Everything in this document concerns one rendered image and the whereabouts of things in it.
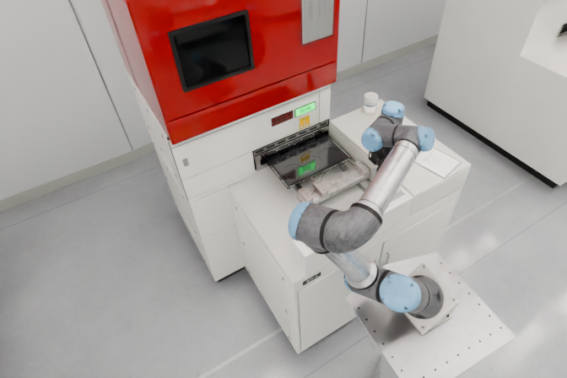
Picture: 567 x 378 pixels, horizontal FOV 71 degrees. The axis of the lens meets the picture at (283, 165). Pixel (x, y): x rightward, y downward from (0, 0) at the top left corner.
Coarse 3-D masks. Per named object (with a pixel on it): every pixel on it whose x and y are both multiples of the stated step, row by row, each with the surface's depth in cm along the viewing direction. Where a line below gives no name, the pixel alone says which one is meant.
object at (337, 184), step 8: (352, 168) 195; (336, 176) 191; (344, 176) 191; (352, 176) 191; (360, 176) 191; (368, 176) 192; (328, 184) 188; (336, 184) 188; (344, 184) 188; (352, 184) 189; (312, 192) 185; (328, 192) 184; (336, 192) 186; (320, 200) 183
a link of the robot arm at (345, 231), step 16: (400, 128) 123; (416, 128) 120; (400, 144) 118; (416, 144) 118; (432, 144) 121; (384, 160) 118; (400, 160) 114; (384, 176) 112; (400, 176) 113; (368, 192) 110; (384, 192) 109; (352, 208) 106; (368, 208) 105; (384, 208) 108; (336, 224) 104; (352, 224) 103; (368, 224) 103; (336, 240) 103; (352, 240) 103; (368, 240) 106
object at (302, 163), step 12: (300, 144) 206; (312, 144) 206; (324, 144) 205; (276, 156) 201; (288, 156) 200; (300, 156) 200; (312, 156) 200; (324, 156) 199; (336, 156) 199; (276, 168) 195; (288, 168) 194; (300, 168) 194; (312, 168) 194; (324, 168) 193; (288, 180) 189; (300, 180) 189
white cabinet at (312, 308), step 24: (456, 192) 191; (240, 216) 197; (432, 216) 193; (240, 240) 226; (384, 240) 181; (408, 240) 196; (432, 240) 213; (264, 264) 193; (384, 264) 197; (264, 288) 218; (288, 288) 170; (312, 288) 171; (336, 288) 184; (288, 312) 189; (312, 312) 186; (336, 312) 202; (288, 336) 212; (312, 336) 205
